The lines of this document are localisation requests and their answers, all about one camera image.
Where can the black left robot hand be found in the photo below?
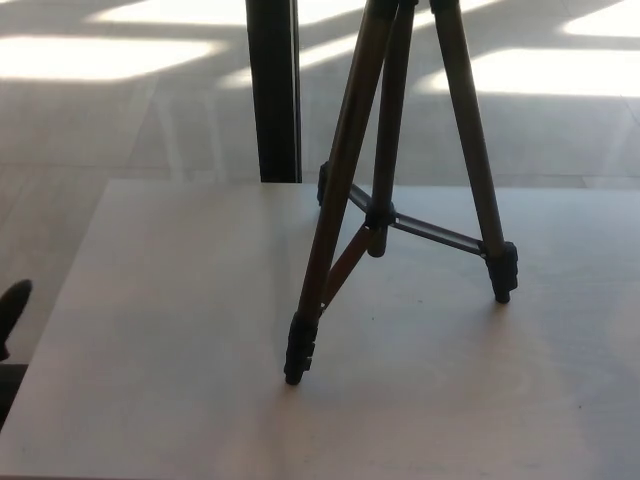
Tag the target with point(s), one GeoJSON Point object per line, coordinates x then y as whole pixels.
{"type": "Point", "coordinates": [12, 305]}

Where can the bronze tripod with black locks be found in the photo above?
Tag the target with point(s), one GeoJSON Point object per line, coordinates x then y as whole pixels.
{"type": "Point", "coordinates": [378, 220]}

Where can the black vertical pillar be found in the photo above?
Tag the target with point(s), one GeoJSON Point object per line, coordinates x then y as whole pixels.
{"type": "Point", "coordinates": [275, 90]}

